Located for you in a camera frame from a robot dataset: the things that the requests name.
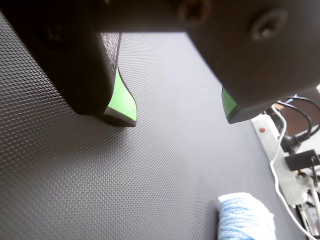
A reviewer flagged light blue yarn-wrapped block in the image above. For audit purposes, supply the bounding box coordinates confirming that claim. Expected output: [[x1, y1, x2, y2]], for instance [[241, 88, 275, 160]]
[[216, 191, 277, 240]]

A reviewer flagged dark gray textured mat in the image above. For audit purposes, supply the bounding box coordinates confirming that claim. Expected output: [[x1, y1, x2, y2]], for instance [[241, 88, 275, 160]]
[[0, 11, 310, 240]]

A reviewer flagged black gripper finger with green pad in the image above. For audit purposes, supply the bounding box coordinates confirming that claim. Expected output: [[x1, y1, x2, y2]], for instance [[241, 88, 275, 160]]
[[178, 0, 320, 125], [0, 0, 138, 128]]

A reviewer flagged thin black cable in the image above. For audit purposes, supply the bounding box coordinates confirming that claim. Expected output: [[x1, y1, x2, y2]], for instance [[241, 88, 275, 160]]
[[275, 95, 320, 143]]

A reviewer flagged white power strip red switch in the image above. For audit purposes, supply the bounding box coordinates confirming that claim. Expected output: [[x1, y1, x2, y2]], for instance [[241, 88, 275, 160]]
[[250, 104, 309, 207]]

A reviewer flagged thin white cable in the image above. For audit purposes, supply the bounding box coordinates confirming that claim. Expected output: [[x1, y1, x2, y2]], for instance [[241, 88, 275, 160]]
[[269, 105, 319, 240]]

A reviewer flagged small black adapter box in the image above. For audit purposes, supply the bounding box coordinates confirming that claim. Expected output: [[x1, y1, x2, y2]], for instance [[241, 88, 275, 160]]
[[283, 149, 320, 172]]

